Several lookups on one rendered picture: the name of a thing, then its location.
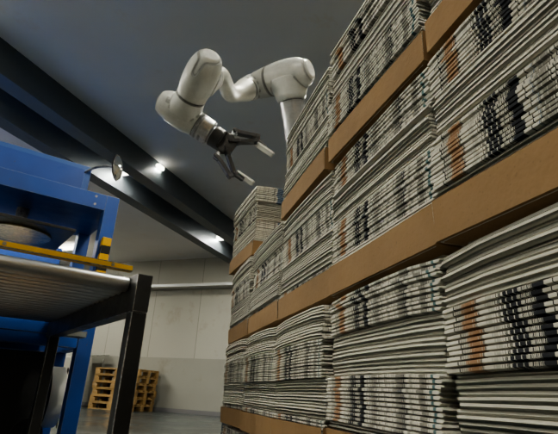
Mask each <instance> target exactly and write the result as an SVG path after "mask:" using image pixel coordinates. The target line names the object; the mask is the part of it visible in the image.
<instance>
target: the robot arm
mask: <svg viewBox="0 0 558 434"><path fill-rule="evenodd" d="M314 77H315V73H314V68H313V65H312V63H311V62H310V61H309V60H308V59H303V58H299V57H293V58H287V59H282V60H278V61H276V62H274V63H271V64H270V65H266V66H265V67H262V68H260V69H258V70H256V71H254V72H253V73H252V74H249V75H246V76H244V77H242V78H241V79H240V80H239V81H238V82H237V83H235V84H233V81H232V78H231V76H230V73H229V72H228V70H227V69H226V68H225V67H223V66H222V62H221V58H220V56H219V55H218V54H217V53H216V52H214V51H213V50H210V49H201V50H199V51H197V52H196V53H195V54H194V55H193V56H192V57H191V59H190V60H189V62H188V64H187V65H186V67H185V69H184V71H183V74H182V76H181V78H180V81H179V85H178V87H177V91H176V92H175V91H171V90H166V91H163V92H162V93H161V94H160V95H159V97H158V100H157V102H156V107H155V108H156V111H157V112H158V114H159V115H160V116H161V117H162V118H163V119H164V120H165V121H167V122H168V123H169V124H170V125H172V126H173V127H174V128H175V129H177V130H179V131H181V132H182V133H186V134H188V135H190V136H191V137H193V138H195V139H196V140H198V141H200V142H201V143H202V144H205V143H206V142H207V145H209V146H211V147H212V148H214V149H215V150H216V151H217V152H216V153H215V154H214V155H213V159H214V160H216V161H217V162H218V164H219V166H220V168H221V169H222V170H223V172H224V173H225V175H226V177H227V179H231V178H232V177H236V178H237V179H238V180H239V181H241V182H243V180H244V181H245V182H247V183H249V184H250V185H251V186H252V185H253V184H254V183H255V181H254V180H252V179H251V178H249V177H248V176H247V175H245V174H244V173H242V172H241V171H239V170H237V171H236V169H235V166H234V163H233V159H232V156H231V154H232V153H233V150H234V149H235V148H236V146H240V145H256V148H258V149H259V150H261V151H262V152H264V153H266V154H267V155H269V156H270V157H273V155H274V154H275V153H274V152H273V151H271V150H270V149H269V148H267V146H266V145H265V144H264V143H263V142H262V141H260V136H261V135H260V134H259V133H251V132H246V131H242V130H239V129H237V128H236V127H234V128H233V130H232V133H228V132H227V131H226V130H225V129H223V128H222V127H220V126H218V127H217V122H216V121H214V120H213V119H212V118H210V117H209V116H207V115H205V114H204V113H203V112H202V111H203V108H204V105H205V103H206V101H207V99H208V98H209V97H211V96H212V95H213V94H214V93H215V92H216V91H217V90H218V89H220V93H221V95H222V96H223V98H224V99H225V100H227V101H228V102H249V101H255V100H257V99H263V98H268V97H273V96H274V97H275V98H276V100H277V102H278V103H279V104H280V106H281V111H282V123H283V128H284V134H285V140H286V146H288V144H287V141H288V140H287V137H288V135H289V133H290V131H291V129H292V127H293V125H294V124H295V122H296V120H297V119H298V117H299V115H300V114H301V111H302V110H303V109H304V107H305V104H304V100H305V99H306V96H307V88H308V87H309V86H310V85H311V84H312V83H313V80H314ZM234 136H239V137H244V138H248V139H240V138H236V139H235V138H234ZM221 154H225V157H226V161H227V163H228V166H229V169H230V170H229V169H228V168H227V166H226V164H225V162H224V161H223V159H222V158H221V156H220V155H221Z"/></svg>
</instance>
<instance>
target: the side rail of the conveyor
mask: <svg viewBox="0 0 558 434"><path fill-rule="evenodd" d="M152 278H153V276H149V275H144V274H140V273H139V274H137V275H135V276H131V277H129V279H130V284H129V288H128V290H127V292H121V293H120V294H116V295H115V296H114V297H109V298H108V299H107V300H105V299H104V301H99V302H98V303H97V304H96V303H95V304H94V305H93V306H91V305H90V306H89V307H86V308H85V309H81V310H80V311H76V312H74V313H70V315H66V316H64V317H63V318H60V319H57V320H54V321H52V322H49V324H48V328H47V332H46V338H47V337H49V336H52V337H62V336H65V335H69V334H72V333H75V332H80V331H84V330H87V329H90V328H94V327H97V326H103V325H106V324H109V323H113V322H116V321H119V320H123V319H125V318H126V316H127V313H129V312H138V313H148V307H149V300H150V295H151V289H152Z"/></svg>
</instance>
